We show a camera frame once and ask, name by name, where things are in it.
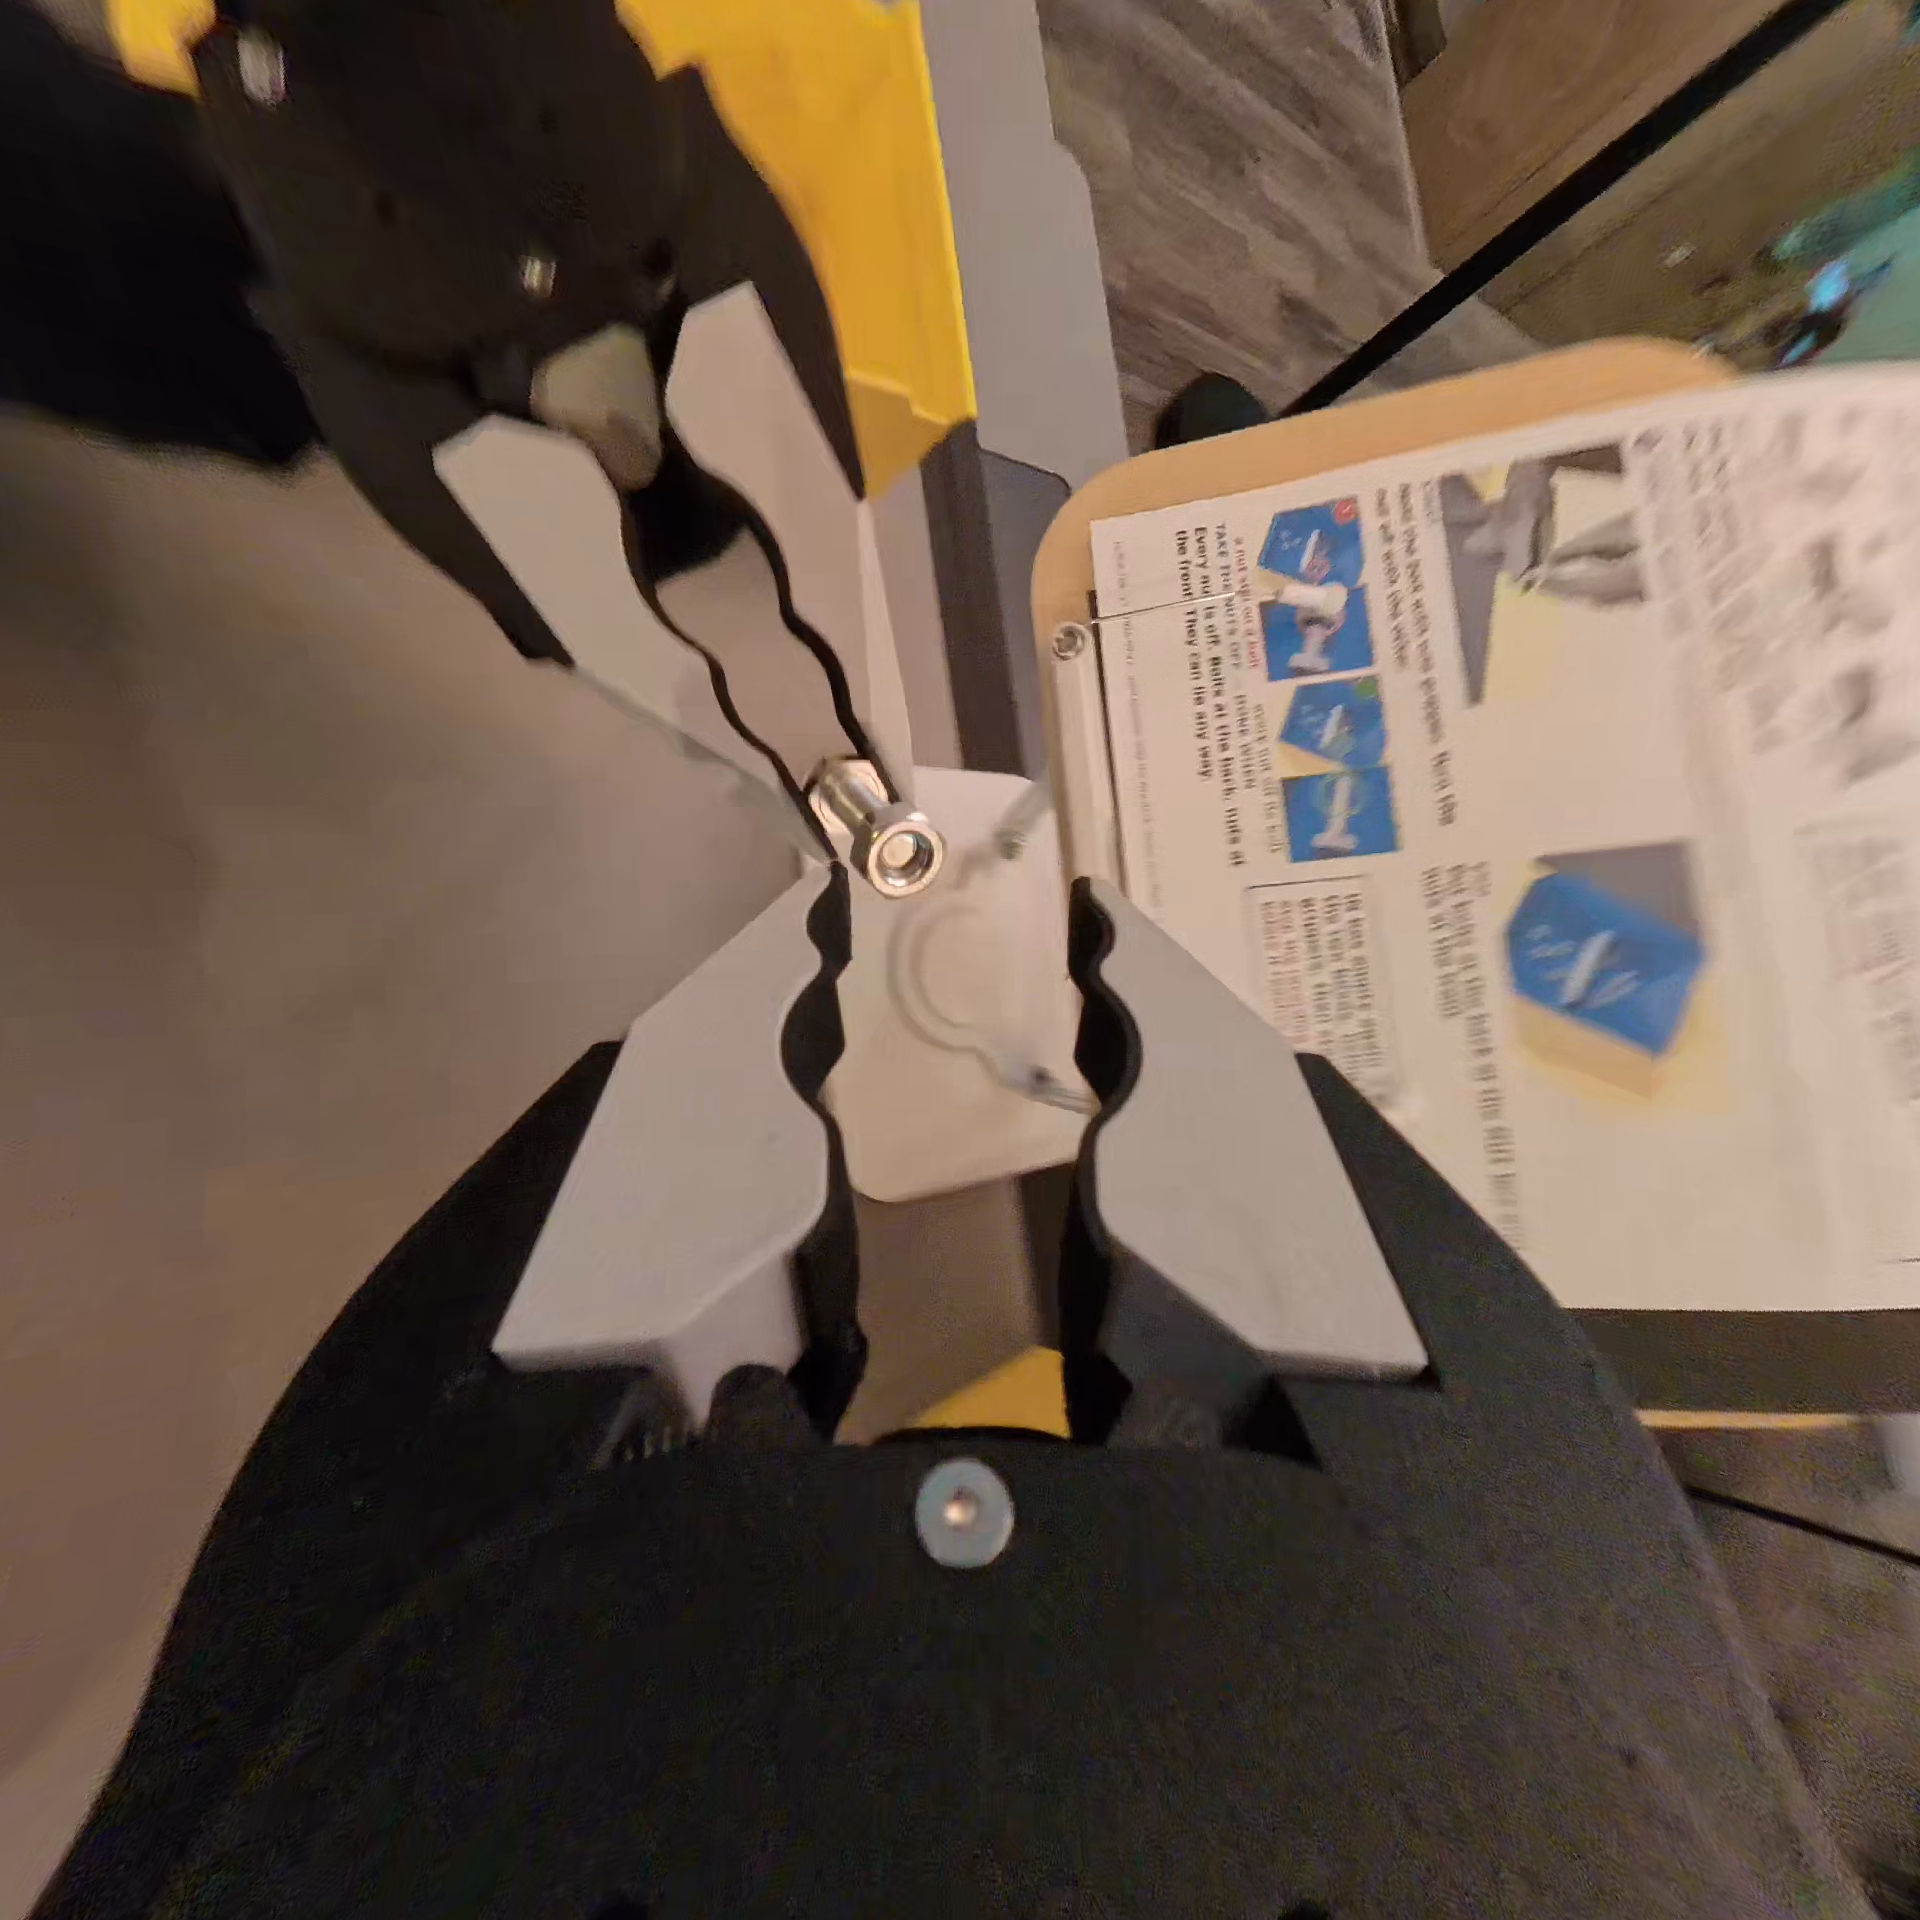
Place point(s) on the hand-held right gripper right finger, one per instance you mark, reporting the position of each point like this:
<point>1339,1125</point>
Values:
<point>1244,1200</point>

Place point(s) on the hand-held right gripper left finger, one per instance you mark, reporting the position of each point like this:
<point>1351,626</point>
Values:
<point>674,1184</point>

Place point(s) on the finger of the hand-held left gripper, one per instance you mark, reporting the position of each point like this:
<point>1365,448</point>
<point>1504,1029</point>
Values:
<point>540,524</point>
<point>765,494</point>

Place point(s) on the silver hex bolt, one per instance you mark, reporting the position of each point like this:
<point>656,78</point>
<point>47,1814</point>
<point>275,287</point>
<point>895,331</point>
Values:
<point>841,790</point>

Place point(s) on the silver hex nut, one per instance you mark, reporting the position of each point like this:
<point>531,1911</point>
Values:
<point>896,859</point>

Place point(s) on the instruction sheet on stand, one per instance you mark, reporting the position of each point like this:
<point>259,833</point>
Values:
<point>1200,464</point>

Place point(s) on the printed instruction sheet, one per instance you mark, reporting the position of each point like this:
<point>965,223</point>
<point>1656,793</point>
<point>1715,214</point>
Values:
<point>1501,751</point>

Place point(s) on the black slanted pole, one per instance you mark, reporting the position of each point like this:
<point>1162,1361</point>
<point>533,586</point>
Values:
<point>1561,211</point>

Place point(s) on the cardboard box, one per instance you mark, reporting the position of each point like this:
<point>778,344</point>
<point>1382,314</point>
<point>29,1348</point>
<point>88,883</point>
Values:
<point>1530,105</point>

